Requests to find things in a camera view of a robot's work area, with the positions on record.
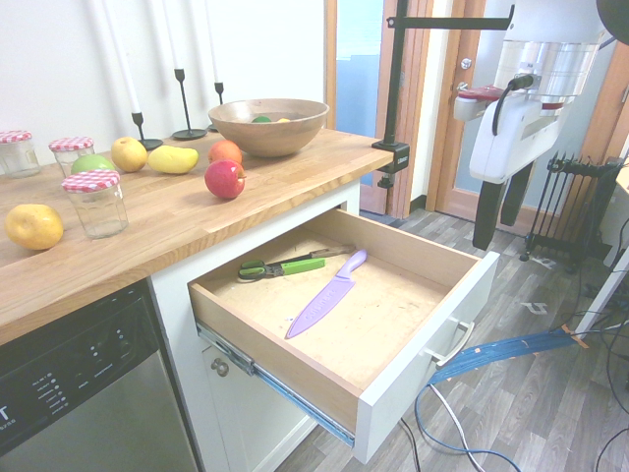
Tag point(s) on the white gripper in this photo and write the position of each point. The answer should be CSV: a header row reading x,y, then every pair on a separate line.
x,y
506,142

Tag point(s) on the wooden drawer with white front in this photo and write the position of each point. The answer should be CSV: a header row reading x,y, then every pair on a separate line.
x,y
344,314

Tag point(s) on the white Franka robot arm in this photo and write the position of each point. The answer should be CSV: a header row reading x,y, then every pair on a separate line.
x,y
550,59

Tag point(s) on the black oil radiator heater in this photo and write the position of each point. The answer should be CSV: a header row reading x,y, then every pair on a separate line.
x,y
575,206

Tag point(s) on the purple kitchen knife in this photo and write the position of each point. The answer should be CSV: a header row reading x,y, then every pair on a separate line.
x,y
324,300

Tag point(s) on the large wooden bowl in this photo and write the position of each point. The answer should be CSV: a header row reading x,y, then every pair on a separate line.
x,y
268,129

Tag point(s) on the green fruit in bowl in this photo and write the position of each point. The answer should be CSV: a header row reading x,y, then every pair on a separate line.
x,y
261,118

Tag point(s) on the red apple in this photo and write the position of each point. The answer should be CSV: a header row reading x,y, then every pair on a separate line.
x,y
223,179

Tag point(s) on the orange peach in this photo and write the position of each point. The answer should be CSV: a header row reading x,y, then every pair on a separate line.
x,y
225,151

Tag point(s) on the black candle holder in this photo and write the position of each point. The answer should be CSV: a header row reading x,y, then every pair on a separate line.
x,y
142,135
218,98
184,113

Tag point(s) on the metal cabinet knob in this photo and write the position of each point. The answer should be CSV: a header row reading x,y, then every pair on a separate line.
x,y
220,367

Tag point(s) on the yellow mango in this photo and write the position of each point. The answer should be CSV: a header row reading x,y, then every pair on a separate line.
x,y
172,159

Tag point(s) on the white kitchen cabinet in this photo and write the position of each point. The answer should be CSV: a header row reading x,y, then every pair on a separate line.
x,y
236,418

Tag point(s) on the yellow round pear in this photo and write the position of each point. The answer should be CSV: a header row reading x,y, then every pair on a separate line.
x,y
129,155

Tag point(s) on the glass jar checkered lid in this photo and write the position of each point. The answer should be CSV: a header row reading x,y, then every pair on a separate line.
x,y
98,206
69,152
17,155

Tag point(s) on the green apple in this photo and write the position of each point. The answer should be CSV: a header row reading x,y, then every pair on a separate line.
x,y
96,163

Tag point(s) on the stainless steel dishwasher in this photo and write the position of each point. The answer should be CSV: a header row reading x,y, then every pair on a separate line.
x,y
83,388

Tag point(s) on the large yellow round fruit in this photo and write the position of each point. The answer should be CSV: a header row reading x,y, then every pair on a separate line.
x,y
33,227

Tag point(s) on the red white wrist camera mount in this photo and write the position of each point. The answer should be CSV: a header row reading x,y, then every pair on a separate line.
x,y
474,100

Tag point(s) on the black clamp camera stand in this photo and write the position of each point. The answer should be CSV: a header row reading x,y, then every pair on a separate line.
x,y
395,98

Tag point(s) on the metal drawer slide rail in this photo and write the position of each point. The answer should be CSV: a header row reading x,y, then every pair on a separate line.
x,y
275,381

